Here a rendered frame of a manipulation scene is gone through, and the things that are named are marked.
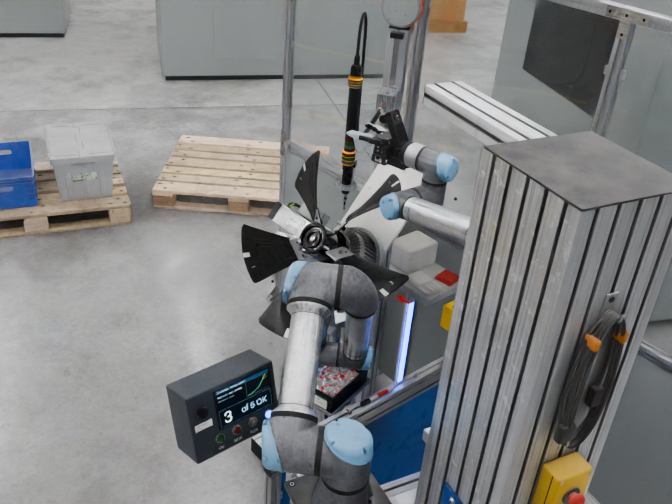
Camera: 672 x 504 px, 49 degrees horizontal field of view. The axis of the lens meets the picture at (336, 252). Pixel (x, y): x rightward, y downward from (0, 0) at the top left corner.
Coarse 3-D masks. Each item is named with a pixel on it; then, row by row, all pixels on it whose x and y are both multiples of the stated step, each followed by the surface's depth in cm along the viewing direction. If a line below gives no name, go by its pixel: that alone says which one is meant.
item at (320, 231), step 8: (312, 224) 258; (320, 224) 256; (304, 232) 260; (312, 232) 258; (320, 232) 256; (328, 232) 256; (304, 240) 258; (320, 240) 255; (328, 240) 255; (336, 240) 259; (344, 240) 262; (304, 248) 257; (312, 248) 256; (320, 248) 253; (312, 256) 257; (320, 256) 257
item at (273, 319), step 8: (280, 296) 257; (272, 304) 257; (280, 304) 257; (264, 312) 258; (272, 312) 257; (280, 312) 256; (288, 312) 256; (264, 320) 257; (272, 320) 257; (280, 320) 256; (288, 320) 256; (272, 328) 256; (280, 328) 256; (288, 328) 256
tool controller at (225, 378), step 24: (240, 360) 196; (264, 360) 195; (168, 384) 187; (192, 384) 186; (216, 384) 185; (240, 384) 189; (264, 384) 194; (192, 408) 181; (216, 408) 186; (240, 408) 190; (264, 408) 196; (192, 432) 183; (216, 432) 187; (240, 432) 192; (192, 456) 187
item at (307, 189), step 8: (312, 160) 272; (312, 168) 270; (304, 176) 277; (312, 176) 269; (296, 184) 284; (304, 184) 277; (312, 184) 268; (304, 192) 278; (312, 192) 268; (304, 200) 279; (312, 200) 268; (312, 208) 269; (312, 216) 271
